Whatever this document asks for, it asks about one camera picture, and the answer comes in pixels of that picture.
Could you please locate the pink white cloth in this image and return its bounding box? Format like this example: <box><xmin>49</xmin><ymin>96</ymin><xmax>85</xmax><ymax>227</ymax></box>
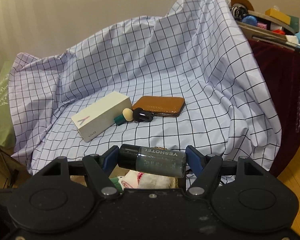
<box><xmin>110</xmin><ymin>170</ymin><xmax>151</xmax><ymax>193</ymax></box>

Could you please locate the dark Yeshotel bottle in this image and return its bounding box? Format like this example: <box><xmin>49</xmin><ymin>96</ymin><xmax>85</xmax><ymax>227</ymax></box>
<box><xmin>118</xmin><ymin>144</ymin><xmax>186</xmax><ymax>178</ymax></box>

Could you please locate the white plush toy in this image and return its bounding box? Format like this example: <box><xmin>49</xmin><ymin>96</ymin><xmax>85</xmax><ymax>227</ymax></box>
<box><xmin>138</xmin><ymin>173</ymin><xmax>177</xmax><ymax>189</ymax></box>

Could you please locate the woven lined basket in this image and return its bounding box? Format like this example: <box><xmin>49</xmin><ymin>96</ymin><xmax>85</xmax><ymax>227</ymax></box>
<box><xmin>70</xmin><ymin>167</ymin><xmax>186</xmax><ymax>190</ymax></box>

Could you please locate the white vivo phone box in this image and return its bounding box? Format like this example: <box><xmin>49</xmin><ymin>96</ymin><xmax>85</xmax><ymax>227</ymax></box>
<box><xmin>71</xmin><ymin>92</ymin><xmax>132</xmax><ymax>142</ymax></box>

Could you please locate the black makeup brush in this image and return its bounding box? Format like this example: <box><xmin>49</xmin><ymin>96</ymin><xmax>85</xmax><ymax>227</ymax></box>
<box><xmin>133</xmin><ymin>107</ymin><xmax>154</xmax><ymax>122</ymax></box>

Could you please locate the brown leather wallet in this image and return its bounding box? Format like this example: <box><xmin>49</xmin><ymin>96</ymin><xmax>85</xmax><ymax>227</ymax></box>
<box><xmin>132</xmin><ymin>96</ymin><xmax>185</xmax><ymax>117</ymax></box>

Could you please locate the checkered lilac cloth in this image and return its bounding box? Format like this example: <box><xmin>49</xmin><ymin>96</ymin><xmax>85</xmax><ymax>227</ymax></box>
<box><xmin>8</xmin><ymin>0</ymin><xmax>281</xmax><ymax>174</ymax></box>

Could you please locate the green printed cushion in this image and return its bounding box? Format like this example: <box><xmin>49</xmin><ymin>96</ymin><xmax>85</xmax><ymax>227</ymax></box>
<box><xmin>0</xmin><ymin>61</ymin><xmax>15</xmax><ymax>149</ymax></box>

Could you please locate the dark red velvet cloth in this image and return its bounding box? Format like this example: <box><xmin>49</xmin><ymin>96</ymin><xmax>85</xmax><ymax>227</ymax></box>
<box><xmin>249</xmin><ymin>40</ymin><xmax>300</xmax><ymax>177</ymax></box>

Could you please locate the cluttered side shelf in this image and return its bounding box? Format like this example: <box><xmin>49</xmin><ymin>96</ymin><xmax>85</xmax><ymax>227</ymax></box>
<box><xmin>230</xmin><ymin>0</ymin><xmax>300</xmax><ymax>50</ymax></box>

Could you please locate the yellow box on shelf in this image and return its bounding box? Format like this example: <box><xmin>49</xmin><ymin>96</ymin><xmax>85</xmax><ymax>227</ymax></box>
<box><xmin>264</xmin><ymin>8</ymin><xmax>291</xmax><ymax>25</ymax></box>

